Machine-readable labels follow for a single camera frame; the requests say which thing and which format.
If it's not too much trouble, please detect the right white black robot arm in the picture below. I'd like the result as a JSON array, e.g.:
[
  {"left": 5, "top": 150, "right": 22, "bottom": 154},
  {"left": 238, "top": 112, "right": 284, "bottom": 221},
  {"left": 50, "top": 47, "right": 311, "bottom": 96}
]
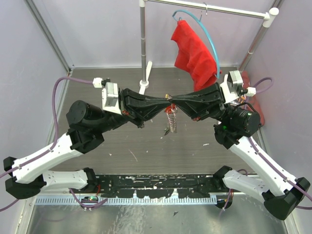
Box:
[{"left": 167, "top": 82, "right": 311, "bottom": 220}]

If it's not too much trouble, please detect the dark red printed shirt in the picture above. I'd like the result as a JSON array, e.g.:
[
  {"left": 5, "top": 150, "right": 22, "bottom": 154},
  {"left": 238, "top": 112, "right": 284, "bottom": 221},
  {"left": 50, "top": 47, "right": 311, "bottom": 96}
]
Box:
[{"left": 234, "top": 71, "right": 265, "bottom": 126}]

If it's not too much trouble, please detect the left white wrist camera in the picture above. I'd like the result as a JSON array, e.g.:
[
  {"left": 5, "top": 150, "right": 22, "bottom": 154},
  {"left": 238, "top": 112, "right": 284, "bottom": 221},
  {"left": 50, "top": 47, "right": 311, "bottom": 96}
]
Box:
[{"left": 93, "top": 78, "right": 122, "bottom": 115}]

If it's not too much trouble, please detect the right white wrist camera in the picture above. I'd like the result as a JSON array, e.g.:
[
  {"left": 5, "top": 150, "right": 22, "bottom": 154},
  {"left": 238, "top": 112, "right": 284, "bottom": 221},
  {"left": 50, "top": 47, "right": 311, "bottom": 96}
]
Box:
[{"left": 220, "top": 70, "right": 256, "bottom": 104}]

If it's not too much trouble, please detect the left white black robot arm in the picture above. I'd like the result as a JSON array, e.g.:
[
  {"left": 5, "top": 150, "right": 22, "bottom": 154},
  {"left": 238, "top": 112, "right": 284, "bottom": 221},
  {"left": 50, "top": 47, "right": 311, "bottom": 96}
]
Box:
[{"left": 3, "top": 88, "right": 170, "bottom": 200}]

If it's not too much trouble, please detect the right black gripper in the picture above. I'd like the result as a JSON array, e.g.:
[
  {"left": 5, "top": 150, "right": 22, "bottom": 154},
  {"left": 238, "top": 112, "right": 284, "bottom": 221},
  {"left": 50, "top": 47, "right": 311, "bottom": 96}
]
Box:
[{"left": 170, "top": 81, "right": 235, "bottom": 125}]

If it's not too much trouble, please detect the white silver clothes rack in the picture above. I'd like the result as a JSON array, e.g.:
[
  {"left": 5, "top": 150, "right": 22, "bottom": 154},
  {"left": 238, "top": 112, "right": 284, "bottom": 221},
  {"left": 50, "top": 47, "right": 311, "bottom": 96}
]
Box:
[{"left": 138, "top": 0, "right": 280, "bottom": 95}]

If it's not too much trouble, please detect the red shirt on hanger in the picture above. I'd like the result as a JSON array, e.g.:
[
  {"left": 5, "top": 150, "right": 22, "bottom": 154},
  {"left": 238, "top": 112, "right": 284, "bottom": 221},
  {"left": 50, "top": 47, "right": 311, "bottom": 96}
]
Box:
[{"left": 171, "top": 20, "right": 222, "bottom": 91}]

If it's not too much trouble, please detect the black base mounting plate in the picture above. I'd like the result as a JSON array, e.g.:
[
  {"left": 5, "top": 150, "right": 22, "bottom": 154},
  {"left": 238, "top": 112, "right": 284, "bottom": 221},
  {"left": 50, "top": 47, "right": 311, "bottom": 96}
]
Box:
[{"left": 73, "top": 174, "right": 229, "bottom": 199}]

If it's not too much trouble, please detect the teal clothes hanger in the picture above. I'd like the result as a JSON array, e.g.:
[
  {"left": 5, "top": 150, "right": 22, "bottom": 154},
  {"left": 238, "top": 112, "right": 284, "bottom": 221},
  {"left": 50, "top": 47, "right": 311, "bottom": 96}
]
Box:
[{"left": 172, "top": 2, "right": 220, "bottom": 79}]

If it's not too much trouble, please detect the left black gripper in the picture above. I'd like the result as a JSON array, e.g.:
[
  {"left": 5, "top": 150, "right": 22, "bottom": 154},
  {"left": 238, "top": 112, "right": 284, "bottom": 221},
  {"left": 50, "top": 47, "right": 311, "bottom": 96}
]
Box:
[{"left": 96, "top": 87, "right": 173, "bottom": 135}]

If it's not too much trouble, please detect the metal numbered keyring organizer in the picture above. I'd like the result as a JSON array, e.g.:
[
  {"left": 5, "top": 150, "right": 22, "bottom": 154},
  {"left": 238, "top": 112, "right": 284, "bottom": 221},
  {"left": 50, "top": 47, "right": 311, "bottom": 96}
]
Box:
[{"left": 164, "top": 103, "right": 177, "bottom": 136}]

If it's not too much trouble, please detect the slotted cable duct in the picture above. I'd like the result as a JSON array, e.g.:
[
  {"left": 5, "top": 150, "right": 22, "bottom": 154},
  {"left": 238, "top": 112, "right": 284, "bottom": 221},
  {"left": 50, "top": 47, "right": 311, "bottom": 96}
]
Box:
[{"left": 35, "top": 195, "right": 217, "bottom": 205}]

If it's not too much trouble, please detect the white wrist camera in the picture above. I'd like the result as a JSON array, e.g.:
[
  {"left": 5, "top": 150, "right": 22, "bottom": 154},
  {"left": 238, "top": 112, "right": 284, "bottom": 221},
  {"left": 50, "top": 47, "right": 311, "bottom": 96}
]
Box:
[
  {"left": 93, "top": 78, "right": 122, "bottom": 115},
  {"left": 220, "top": 70, "right": 256, "bottom": 104}
]

